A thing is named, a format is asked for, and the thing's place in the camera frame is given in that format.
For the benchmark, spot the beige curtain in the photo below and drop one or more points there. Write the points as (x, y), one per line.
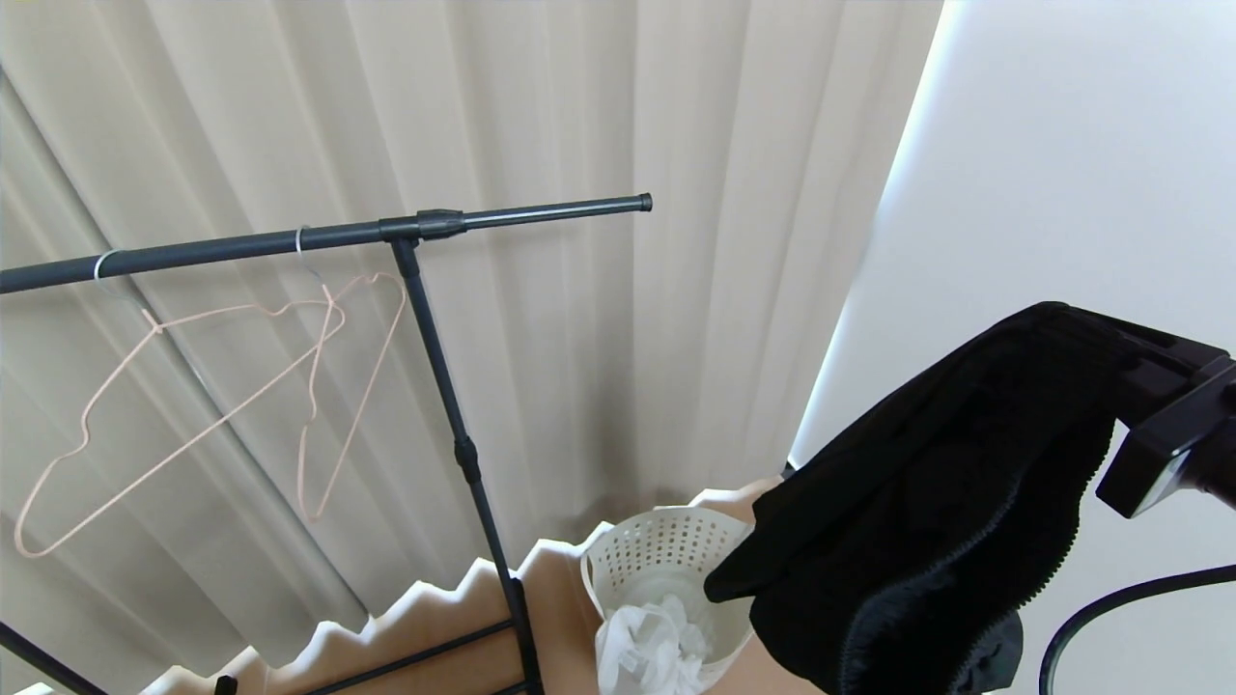
(628, 386)

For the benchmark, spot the black shorts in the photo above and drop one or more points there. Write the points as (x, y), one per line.
(917, 483)

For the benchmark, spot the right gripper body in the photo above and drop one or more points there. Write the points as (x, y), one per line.
(1173, 425)

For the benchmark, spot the black clothes rack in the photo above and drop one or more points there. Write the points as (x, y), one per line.
(435, 224)

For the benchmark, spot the pink clothes hanger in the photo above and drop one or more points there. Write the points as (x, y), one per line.
(155, 325)
(383, 362)

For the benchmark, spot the white garment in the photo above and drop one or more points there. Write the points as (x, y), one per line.
(652, 647)

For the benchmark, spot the white laundry basket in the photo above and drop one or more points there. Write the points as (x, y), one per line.
(666, 550)

